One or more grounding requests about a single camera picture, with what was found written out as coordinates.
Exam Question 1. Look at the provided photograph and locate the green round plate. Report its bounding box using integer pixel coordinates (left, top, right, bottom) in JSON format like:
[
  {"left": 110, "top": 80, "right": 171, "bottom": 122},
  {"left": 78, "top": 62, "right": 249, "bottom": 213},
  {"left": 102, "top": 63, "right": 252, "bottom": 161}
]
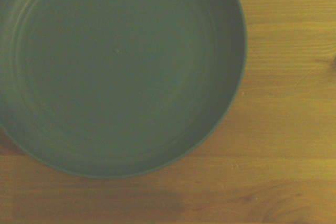
[{"left": 0, "top": 0, "right": 248, "bottom": 180}]

